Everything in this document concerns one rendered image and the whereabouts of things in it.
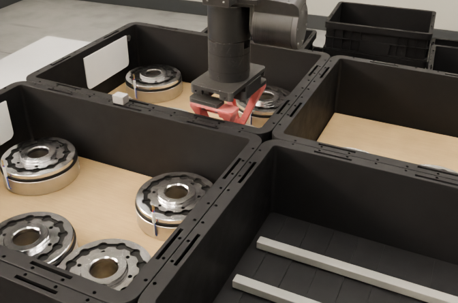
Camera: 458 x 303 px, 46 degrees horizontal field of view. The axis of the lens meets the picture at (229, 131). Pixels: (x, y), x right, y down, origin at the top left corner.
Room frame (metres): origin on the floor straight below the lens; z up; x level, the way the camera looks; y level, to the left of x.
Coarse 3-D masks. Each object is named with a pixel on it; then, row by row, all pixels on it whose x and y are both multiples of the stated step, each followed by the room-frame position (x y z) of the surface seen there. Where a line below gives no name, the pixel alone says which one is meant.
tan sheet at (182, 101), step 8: (120, 88) 0.91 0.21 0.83; (184, 88) 0.91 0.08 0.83; (184, 96) 0.88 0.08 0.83; (216, 96) 0.88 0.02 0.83; (160, 104) 0.85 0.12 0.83; (168, 104) 0.85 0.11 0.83; (176, 104) 0.85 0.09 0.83; (184, 104) 0.85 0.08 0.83; (192, 112) 0.81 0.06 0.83; (208, 112) 0.81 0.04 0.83
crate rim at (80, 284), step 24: (0, 96) 0.68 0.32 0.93; (72, 96) 0.68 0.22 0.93; (168, 120) 0.61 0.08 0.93; (192, 120) 0.61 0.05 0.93; (240, 168) 0.50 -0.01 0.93; (216, 192) 0.45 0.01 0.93; (192, 216) 0.41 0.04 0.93; (168, 240) 0.38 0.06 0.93; (24, 264) 0.35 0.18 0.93; (48, 264) 0.35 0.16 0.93; (72, 288) 0.32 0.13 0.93; (96, 288) 0.32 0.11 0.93; (144, 288) 0.32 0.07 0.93
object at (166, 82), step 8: (128, 72) 0.91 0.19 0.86; (136, 72) 0.92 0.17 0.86; (168, 72) 0.91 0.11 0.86; (176, 72) 0.92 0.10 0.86; (128, 80) 0.88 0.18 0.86; (136, 80) 0.88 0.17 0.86; (144, 80) 0.88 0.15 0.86; (152, 80) 0.88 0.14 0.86; (160, 80) 0.88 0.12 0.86; (168, 80) 0.88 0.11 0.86; (176, 80) 0.88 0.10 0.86; (144, 88) 0.85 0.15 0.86; (152, 88) 0.85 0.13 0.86; (160, 88) 0.86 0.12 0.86
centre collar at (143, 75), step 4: (148, 68) 0.92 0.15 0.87; (152, 68) 0.92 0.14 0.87; (156, 68) 0.92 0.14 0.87; (160, 68) 0.92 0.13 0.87; (140, 72) 0.90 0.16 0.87; (144, 72) 0.90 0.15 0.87; (148, 72) 0.91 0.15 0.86; (160, 72) 0.91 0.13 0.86; (164, 72) 0.90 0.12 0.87; (140, 76) 0.89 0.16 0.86; (144, 76) 0.88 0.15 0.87; (148, 76) 0.88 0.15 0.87; (152, 76) 0.88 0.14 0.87; (156, 76) 0.88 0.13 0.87; (160, 76) 0.88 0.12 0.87; (164, 76) 0.89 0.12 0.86
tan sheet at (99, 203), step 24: (96, 168) 0.64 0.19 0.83; (120, 168) 0.64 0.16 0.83; (0, 192) 0.59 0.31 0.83; (72, 192) 0.59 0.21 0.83; (96, 192) 0.59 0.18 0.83; (120, 192) 0.59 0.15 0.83; (0, 216) 0.53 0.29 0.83; (72, 216) 0.53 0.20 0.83; (96, 216) 0.53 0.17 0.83; (120, 216) 0.53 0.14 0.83; (144, 240) 0.49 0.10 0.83
